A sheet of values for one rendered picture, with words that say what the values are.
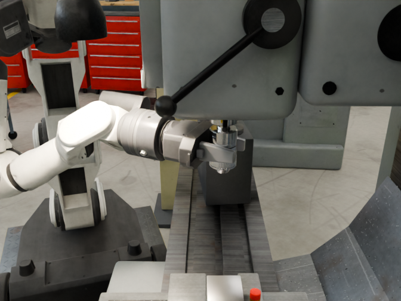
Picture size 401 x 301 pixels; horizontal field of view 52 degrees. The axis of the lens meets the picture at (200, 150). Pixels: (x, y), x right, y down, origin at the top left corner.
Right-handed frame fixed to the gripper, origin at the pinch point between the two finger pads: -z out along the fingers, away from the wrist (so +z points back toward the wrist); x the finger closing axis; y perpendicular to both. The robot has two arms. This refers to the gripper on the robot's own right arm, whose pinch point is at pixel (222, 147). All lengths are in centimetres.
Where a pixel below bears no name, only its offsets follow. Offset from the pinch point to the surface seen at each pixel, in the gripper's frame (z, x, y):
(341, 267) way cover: -22.1, 15.7, 30.0
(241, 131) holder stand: 7.0, 33.2, 9.9
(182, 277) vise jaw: 1.4, -12.9, 18.3
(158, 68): 8.9, -5.8, -13.8
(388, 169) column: -27.9, 29.8, 11.9
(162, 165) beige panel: 93, 147, 89
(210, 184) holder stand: 12.4, 26.0, 23.0
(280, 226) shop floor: 17, 164, 124
